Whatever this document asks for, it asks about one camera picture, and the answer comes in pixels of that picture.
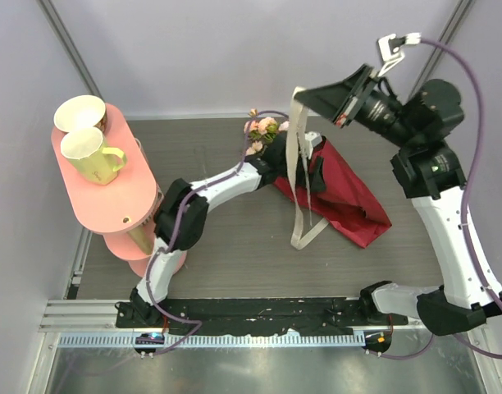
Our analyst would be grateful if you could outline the clear glass vase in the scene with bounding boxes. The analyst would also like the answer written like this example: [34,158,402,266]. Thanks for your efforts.
[194,146,210,180]

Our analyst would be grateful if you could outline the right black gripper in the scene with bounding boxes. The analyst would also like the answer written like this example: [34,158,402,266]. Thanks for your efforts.
[296,63,421,150]

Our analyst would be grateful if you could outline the yellow green mug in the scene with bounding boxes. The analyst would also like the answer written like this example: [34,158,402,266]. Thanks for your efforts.
[60,127,127,186]

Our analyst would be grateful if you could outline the pink tiered shelf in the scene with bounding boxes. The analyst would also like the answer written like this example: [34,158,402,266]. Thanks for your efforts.
[51,103,162,277]

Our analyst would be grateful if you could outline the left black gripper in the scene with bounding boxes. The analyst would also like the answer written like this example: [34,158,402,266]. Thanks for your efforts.
[279,149,327,193]

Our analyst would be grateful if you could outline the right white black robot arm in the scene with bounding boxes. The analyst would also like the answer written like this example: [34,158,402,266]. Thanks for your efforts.
[294,65,502,336]

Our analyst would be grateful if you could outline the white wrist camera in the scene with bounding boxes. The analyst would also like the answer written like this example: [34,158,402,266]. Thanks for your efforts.
[302,131,322,159]
[376,32,422,77]

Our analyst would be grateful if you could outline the pink flower bouquet red wrap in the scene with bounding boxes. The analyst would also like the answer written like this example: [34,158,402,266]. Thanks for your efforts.
[243,108,394,250]

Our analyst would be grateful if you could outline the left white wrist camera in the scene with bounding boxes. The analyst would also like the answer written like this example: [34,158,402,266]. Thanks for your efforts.
[302,131,322,159]

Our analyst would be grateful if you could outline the cream ribbon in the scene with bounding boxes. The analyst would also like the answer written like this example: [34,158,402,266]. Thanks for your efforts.
[285,86,329,250]

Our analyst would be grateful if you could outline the white slotted cable duct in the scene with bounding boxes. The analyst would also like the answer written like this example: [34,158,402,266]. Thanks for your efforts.
[58,330,365,349]

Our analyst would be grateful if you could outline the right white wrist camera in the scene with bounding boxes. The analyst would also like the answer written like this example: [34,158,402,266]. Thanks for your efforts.
[376,32,422,77]

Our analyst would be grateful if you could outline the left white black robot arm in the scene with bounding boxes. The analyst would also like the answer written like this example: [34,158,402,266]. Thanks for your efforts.
[116,131,326,328]

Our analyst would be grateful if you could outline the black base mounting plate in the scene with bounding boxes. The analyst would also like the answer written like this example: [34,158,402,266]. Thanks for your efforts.
[114,295,410,336]

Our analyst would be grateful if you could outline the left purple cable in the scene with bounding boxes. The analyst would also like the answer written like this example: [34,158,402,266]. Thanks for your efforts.
[146,109,291,356]

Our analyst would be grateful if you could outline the white bowl mug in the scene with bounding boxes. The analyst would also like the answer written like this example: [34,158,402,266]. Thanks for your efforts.
[53,94,107,133]

